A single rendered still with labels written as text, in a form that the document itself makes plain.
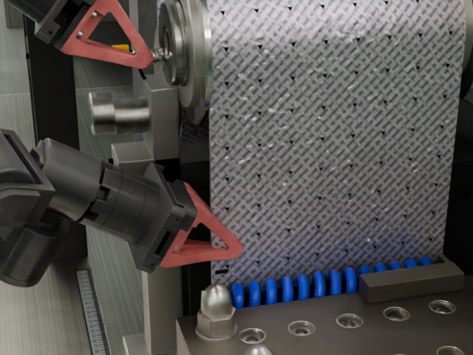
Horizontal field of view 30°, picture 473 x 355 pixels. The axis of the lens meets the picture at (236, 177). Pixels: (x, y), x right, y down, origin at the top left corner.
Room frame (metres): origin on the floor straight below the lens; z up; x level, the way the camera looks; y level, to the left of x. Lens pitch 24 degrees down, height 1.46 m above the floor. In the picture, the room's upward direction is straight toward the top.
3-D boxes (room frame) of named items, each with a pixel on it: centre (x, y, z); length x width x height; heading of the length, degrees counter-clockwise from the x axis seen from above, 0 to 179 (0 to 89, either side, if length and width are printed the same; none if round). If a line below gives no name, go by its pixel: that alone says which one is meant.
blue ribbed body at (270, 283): (0.72, -0.10, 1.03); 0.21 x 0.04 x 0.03; 105
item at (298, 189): (0.74, -0.09, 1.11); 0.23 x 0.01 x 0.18; 105
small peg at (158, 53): (0.78, 0.08, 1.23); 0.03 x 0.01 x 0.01; 104
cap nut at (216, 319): (0.64, 0.02, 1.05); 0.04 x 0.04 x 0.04
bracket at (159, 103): (0.79, 0.09, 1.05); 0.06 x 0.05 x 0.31; 105
